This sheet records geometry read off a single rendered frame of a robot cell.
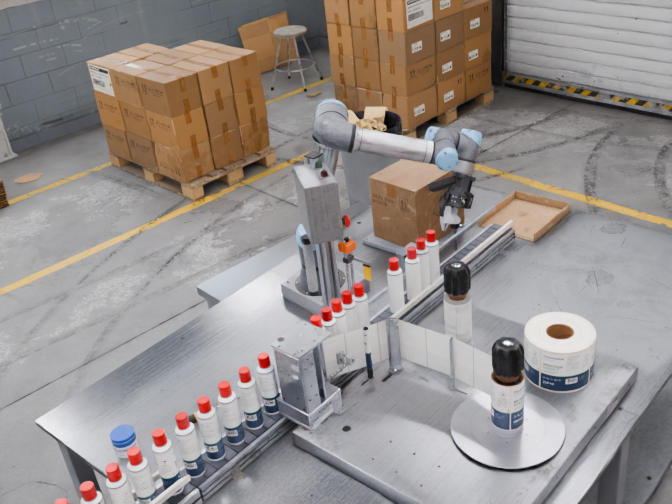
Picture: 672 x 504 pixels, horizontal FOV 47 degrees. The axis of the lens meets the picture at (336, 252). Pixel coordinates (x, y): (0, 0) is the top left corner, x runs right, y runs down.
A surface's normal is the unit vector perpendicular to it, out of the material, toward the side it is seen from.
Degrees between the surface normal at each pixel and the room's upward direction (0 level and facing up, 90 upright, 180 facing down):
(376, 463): 0
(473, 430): 0
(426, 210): 90
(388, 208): 90
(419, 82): 92
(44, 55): 90
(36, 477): 0
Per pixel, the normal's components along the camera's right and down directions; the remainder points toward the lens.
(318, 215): 0.24, 0.47
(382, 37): -0.70, 0.41
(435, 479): -0.11, -0.86
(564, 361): -0.15, 0.51
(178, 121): 0.67, 0.27
